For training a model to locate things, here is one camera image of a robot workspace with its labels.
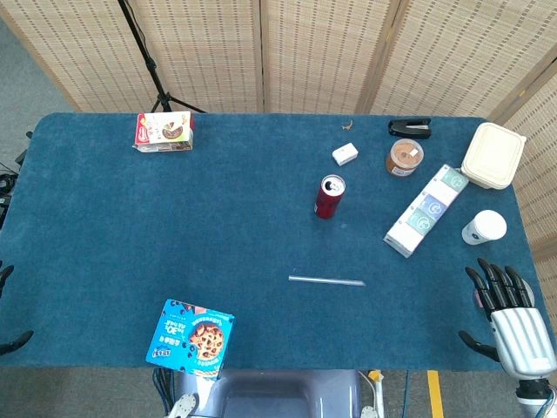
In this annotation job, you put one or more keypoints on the transparent plastic straw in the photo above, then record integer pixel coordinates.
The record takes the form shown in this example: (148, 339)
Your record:
(326, 281)

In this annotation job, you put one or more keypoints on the yellow floor tape strip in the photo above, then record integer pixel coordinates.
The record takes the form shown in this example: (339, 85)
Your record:
(435, 394)

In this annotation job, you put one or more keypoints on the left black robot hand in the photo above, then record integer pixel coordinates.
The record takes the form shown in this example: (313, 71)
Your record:
(6, 274)

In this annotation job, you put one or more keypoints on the small white box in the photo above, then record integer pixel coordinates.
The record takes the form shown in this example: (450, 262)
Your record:
(345, 153)

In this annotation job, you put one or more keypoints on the black stapler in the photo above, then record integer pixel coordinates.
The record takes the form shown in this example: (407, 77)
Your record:
(409, 127)

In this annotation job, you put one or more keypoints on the blue table cloth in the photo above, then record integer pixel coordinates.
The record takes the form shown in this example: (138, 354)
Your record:
(174, 226)

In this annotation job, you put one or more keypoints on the blue cookie box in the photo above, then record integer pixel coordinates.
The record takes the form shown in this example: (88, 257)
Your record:
(196, 337)

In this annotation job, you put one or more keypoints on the red white snack box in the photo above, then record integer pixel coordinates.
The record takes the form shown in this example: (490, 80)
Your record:
(163, 128)

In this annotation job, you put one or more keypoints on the black tripod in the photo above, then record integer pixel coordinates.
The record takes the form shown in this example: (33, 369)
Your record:
(150, 65)

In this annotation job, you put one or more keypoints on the red soda can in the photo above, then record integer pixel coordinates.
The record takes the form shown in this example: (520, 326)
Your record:
(327, 202)

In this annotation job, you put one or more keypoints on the grey robot torso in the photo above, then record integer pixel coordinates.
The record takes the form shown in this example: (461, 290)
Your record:
(283, 392)

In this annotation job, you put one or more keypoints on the beige takeout container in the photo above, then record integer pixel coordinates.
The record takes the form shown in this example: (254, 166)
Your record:
(494, 154)

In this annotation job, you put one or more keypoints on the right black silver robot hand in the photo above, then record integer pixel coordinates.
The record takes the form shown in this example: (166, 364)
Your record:
(520, 331)

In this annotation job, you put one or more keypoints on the clear jar brown contents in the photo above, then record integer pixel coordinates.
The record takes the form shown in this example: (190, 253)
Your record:
(404, 157)

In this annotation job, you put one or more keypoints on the white paper cup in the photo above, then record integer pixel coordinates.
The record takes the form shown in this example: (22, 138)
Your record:
(487, 226)

